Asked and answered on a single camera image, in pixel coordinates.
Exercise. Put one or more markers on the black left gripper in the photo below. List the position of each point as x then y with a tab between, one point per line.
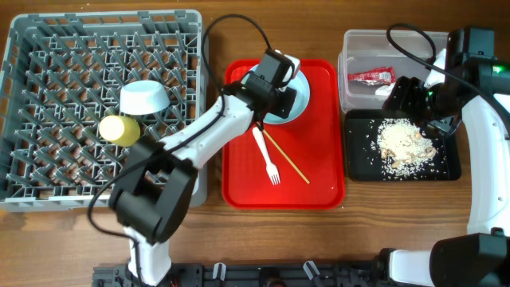
288	99

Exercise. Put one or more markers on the rice food waste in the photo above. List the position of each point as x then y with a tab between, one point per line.
402	148

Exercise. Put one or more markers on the small light blue saucer bowl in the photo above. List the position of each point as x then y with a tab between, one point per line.
143	97

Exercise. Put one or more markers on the yellow cup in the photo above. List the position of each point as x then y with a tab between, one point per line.
119	130

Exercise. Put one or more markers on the wooden chopstick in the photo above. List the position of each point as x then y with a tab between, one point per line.
292	164

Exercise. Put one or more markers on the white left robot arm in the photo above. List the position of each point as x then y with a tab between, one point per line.
153	193

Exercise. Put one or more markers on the large light blue plate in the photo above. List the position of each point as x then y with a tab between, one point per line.
302	95

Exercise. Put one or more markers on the white plastic fork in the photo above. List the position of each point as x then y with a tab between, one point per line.
271	168

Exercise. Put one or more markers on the red plastic tray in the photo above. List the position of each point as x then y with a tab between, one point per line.
312	141

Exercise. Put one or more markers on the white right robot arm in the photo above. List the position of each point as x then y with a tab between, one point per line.
467	85

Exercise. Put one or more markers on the black waste tray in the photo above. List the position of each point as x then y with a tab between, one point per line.
365	161

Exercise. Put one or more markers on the grey dishwasher rack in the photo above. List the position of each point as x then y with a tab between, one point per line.
62	74

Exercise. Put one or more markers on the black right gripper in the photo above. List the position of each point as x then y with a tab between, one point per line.
403	96

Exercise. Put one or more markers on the red snack wrapper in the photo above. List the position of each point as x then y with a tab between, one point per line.
376	76

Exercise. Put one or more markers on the white paper napkin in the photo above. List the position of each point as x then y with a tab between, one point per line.
385	90

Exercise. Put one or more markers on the clear plastic waste bin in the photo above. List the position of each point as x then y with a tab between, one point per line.
363	50

